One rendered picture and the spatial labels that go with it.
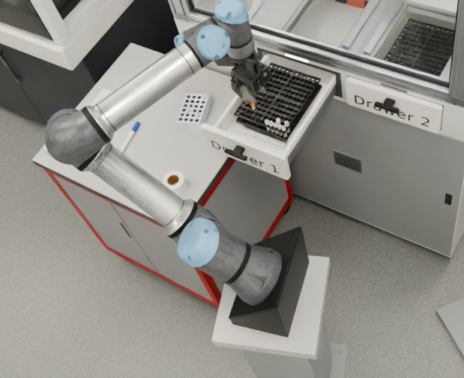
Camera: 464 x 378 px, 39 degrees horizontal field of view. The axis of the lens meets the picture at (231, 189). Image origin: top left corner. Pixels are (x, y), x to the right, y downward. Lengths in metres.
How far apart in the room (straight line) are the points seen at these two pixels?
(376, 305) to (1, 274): 1.63
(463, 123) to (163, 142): 0.93
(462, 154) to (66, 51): 1.36
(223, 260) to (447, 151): 0.82
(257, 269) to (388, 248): 1.17
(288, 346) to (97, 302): 1.27
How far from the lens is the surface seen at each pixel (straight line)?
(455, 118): 1.93
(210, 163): 2.07
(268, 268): 1.62
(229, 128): 2.04
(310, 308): 1.79
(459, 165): 2.10
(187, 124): 2.15
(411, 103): 1.93
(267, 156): 1.86
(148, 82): 1.49
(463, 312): 2.57
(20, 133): 3.55
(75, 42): 2.43
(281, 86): 2.02
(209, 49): 1.49
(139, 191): 1.66
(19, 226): 3.21
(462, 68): 1.78
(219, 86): 2.26
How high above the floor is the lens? 2.41
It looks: 55 degrees down
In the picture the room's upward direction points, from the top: 20 degrees counter-clockwise
